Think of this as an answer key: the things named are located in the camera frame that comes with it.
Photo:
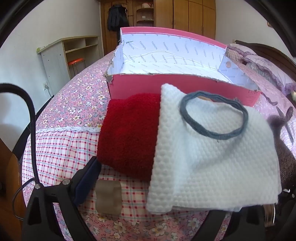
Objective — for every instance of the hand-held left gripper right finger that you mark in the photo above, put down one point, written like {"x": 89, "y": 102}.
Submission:
{"x": 253, "y": 217}

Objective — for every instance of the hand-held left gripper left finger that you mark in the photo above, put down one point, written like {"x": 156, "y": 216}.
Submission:
{"x": 87, "y": 182}

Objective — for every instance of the red fluffy towel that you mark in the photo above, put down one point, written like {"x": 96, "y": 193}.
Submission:
{"x": 127, "y": 139}

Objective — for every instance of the white waffle towel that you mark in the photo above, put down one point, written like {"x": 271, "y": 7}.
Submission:
{"x": 208, "y": 166}

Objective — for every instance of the grey-brown knit sweater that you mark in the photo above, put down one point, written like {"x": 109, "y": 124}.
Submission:
{"x": 284, "y": 150}

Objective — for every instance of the pink cardboard box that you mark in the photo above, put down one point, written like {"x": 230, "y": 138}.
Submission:
{"x": 138, "y": 84}

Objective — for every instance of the grey hair band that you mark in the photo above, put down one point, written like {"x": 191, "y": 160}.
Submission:
{"x": 183, "y": 107}

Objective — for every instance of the pink floral bedsheet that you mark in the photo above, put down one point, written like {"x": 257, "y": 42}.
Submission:
{"x": 69, "y": 104}

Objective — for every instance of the brown wooden furniture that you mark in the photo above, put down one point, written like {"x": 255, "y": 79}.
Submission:
{"x": 9, "y": 166}

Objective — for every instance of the orange stool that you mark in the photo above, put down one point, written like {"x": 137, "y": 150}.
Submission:
{"x": 75, "y": 61}

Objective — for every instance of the white wooden shelf unit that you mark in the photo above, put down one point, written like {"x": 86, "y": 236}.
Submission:
{"x": 52, "y": 60}

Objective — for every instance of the purple ruffled pillow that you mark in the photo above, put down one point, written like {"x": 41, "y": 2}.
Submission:
{"x": 270, "y": 69}

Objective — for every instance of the pink cartoon print pillow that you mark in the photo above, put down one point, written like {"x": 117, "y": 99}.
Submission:
{"x": 238, "y": 52}

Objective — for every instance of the black hanging jacket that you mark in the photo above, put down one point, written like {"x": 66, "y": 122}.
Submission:
{"x": 116, "y": 17}

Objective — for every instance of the dark wooden headboard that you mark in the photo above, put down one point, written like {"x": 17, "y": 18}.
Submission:
{"x": 272, "y": 49}

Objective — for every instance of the pale pink container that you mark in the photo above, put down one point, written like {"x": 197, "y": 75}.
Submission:
{"x": 146, "y": 5}

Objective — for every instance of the brown wooden wardrobe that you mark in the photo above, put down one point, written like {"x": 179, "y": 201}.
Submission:
{"x": 180, "y": 14}

